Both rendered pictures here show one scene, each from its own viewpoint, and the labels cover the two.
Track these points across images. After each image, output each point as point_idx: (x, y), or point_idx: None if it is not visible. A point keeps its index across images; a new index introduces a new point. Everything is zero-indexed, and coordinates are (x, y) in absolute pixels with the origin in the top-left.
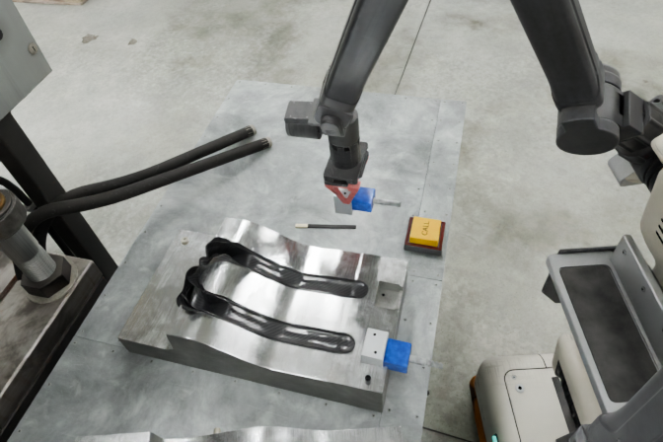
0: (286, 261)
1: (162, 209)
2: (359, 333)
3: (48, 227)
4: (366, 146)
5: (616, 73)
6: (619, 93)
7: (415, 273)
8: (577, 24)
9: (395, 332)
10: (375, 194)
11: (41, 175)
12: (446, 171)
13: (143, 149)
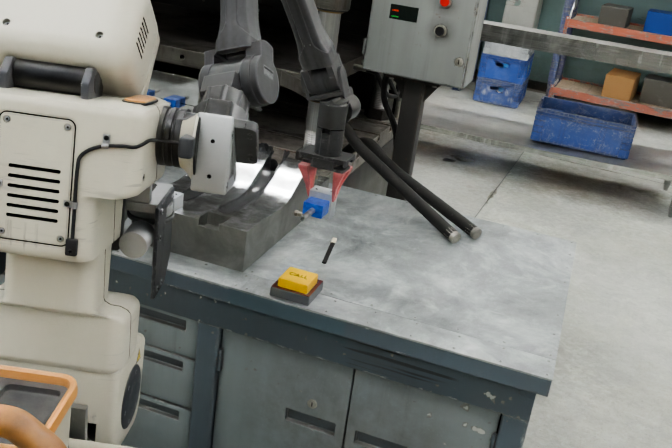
0: (269, 191)
1: (371, 195)
2: (185, 203)
3: (350, 149)
4: (340, 160)
5: (252, 63)
6: (235, 70)
7: (253, 279)
8: None
9: (182, 225)
10: (320, 213)
11: (403, 144)
12: (399, 328)
13: (647, 384)
